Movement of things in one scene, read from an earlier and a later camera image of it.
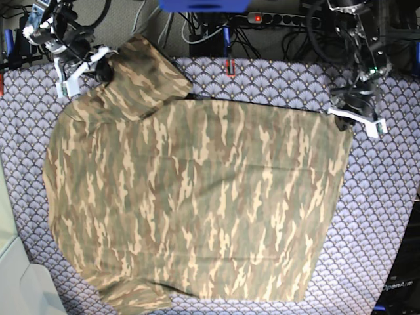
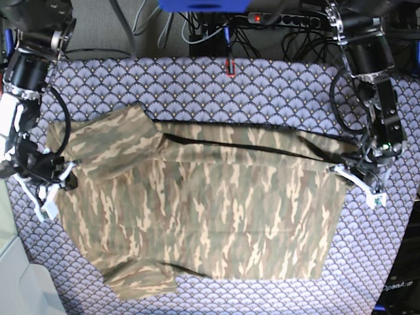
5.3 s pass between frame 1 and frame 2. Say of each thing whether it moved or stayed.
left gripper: moved
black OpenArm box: stayed
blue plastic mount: stayed
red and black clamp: stayed
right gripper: moved
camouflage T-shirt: moved
